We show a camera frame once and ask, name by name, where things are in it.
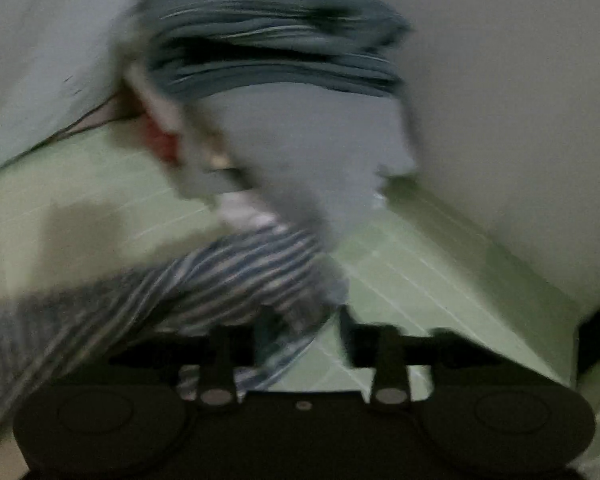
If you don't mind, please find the red cloth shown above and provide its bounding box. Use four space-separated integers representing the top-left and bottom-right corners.
144 112 182 163

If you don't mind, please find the cream cloth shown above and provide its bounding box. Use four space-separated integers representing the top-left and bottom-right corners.
122 57 231 173

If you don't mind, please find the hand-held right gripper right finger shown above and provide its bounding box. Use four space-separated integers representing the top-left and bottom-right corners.
339 307 504 405

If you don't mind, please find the pale blue carrot print duvet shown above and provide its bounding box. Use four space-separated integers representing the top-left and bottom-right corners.
0 0 148 178

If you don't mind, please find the blue white checked shirt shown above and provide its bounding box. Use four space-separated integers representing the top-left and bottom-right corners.
0 210 352 443

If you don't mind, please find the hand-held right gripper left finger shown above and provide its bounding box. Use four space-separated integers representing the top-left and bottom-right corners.
109 305 282 407

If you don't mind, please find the white cloth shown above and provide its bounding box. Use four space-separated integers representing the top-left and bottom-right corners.
216 192 281 228

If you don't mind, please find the green grid bed sheet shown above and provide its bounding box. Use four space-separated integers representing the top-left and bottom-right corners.
0 127 600 466

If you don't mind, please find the teal folded cloth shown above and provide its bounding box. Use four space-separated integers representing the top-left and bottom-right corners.
140 0 415 102

